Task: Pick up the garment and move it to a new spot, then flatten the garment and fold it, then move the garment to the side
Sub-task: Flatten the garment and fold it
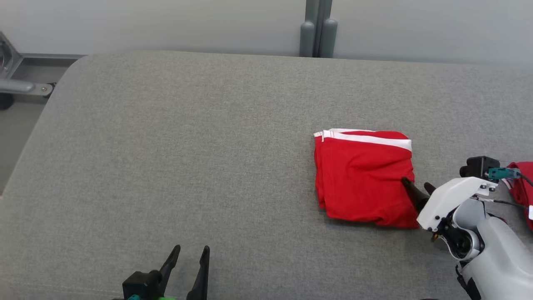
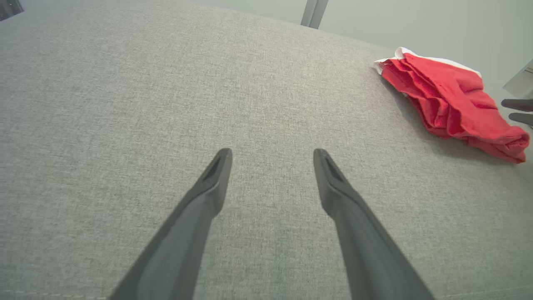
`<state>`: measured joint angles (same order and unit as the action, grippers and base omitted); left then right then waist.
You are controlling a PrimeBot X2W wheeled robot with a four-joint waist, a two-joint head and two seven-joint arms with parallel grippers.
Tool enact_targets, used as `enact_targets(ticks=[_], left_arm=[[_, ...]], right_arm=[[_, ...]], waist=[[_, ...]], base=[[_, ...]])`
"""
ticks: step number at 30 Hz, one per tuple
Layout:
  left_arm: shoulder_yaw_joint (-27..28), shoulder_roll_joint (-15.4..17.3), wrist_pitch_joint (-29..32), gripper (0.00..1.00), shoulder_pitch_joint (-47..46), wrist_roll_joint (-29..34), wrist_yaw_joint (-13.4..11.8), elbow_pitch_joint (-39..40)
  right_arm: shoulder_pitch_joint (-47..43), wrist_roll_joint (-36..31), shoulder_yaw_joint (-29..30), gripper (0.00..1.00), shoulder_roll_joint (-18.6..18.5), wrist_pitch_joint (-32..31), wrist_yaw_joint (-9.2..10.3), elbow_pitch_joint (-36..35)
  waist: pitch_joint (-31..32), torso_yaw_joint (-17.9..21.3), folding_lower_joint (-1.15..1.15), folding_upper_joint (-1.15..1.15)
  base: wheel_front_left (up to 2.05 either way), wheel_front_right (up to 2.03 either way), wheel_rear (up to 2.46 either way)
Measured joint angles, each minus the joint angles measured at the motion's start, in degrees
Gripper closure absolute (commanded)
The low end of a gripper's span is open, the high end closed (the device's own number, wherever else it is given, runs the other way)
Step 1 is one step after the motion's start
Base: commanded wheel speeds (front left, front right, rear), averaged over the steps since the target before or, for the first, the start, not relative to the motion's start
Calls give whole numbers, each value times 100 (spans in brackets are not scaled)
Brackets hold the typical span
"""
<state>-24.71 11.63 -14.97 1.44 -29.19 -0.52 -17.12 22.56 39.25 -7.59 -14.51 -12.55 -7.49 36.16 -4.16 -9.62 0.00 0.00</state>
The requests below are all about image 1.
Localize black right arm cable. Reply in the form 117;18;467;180
479;173;533;209

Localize red white bulls shorts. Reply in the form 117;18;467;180
313;128;420;230

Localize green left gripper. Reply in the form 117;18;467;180
156;245;211;300

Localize grey vertical frame post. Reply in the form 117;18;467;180
300;0;319;58
316;0;338;58

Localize teal right camera connector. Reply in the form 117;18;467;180
487;167;522;180

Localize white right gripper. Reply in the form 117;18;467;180
401;177;498;232

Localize grey metal stand base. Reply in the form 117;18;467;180
0;31;57;110

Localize red white jersey shirt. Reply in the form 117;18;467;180
502;162;533;232

